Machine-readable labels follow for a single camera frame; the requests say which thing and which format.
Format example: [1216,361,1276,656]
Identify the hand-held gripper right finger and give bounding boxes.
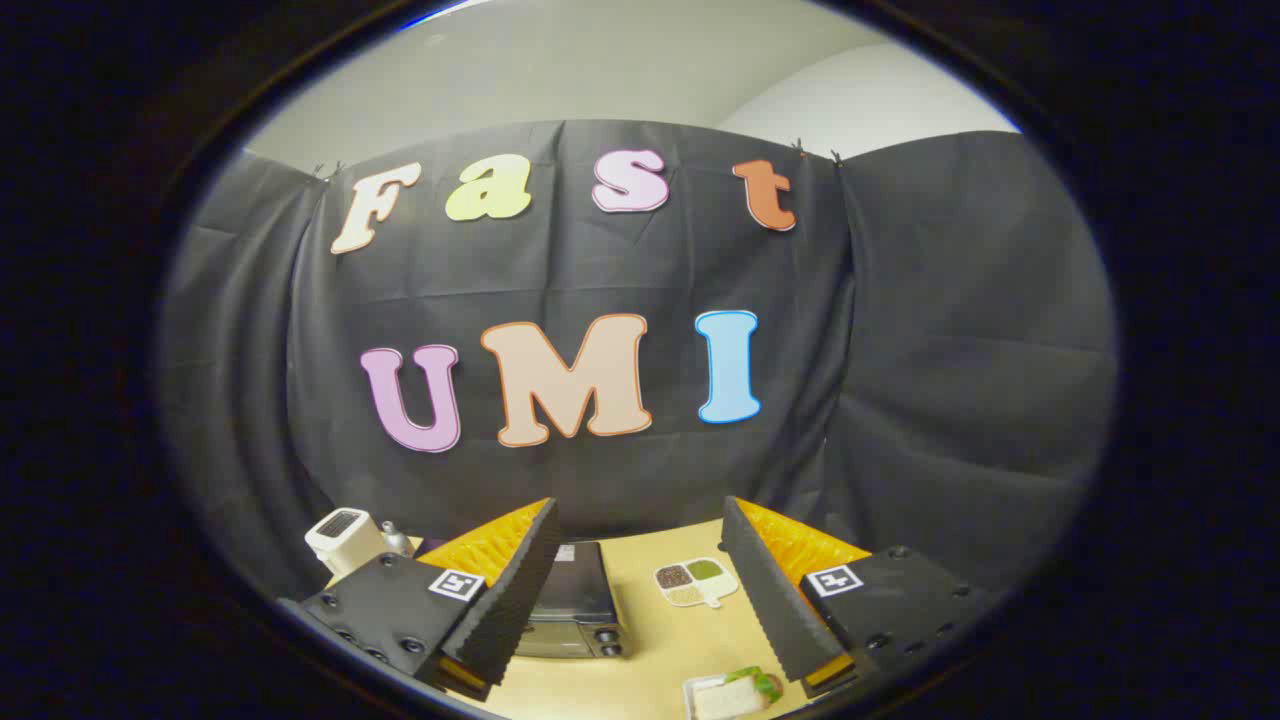
[720,495,1001,701]

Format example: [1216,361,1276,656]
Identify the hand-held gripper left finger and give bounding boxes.
[285,497,564,703]

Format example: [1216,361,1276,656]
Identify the black toaster oven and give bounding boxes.
[515,541,629,660]

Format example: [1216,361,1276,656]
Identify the lettuce sandwich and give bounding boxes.
[692,667,783,720]

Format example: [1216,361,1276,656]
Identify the white divided dish of beans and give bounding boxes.
[654,557,740,610]

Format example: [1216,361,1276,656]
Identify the white rectangular tray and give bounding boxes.
[682,674,731,720]

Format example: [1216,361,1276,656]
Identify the white small appliance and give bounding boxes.
[304,507,387,580]

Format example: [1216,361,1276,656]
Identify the black backdrop cloth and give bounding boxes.
[158,120,1119,601]

